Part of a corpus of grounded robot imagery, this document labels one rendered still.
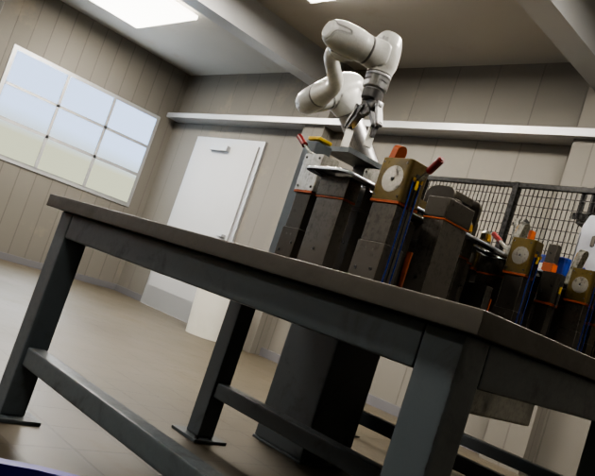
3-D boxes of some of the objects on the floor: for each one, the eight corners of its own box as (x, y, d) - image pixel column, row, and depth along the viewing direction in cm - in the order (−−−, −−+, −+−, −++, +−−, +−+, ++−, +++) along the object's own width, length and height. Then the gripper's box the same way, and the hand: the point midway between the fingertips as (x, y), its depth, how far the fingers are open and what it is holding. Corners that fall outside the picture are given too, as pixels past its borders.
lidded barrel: (236, 347, 661) (255, 291, 666) (198, 338, 629) (219, 279, 634) (209, 334, 696) (227, 281, 701) (172, 325, 663) (191, 269, 668)
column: (251, 435, 296) (299, 292, 302) (298, 441, 317) (343, 307, 323) (298, 464, 274) (348, 308, 279) (347, 467, 294) (392, 323, 300)
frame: (338, 789, 94) (477, 335, 100) (-27, 403, 212) (45, 205, 217) (747, 617, 268) (790, 454, 274) (422, 457, 385) (456, 347, 391)
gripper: (345, 89, 245) (327, 144, 244) (388, 81, 224) (367, 142, 222) (361, 97, 249) (343, 152, 247) (404, 91, 228) (384, 150, 226)
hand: (355, 144), depth 235 cm, fingers open, 13 cm apart
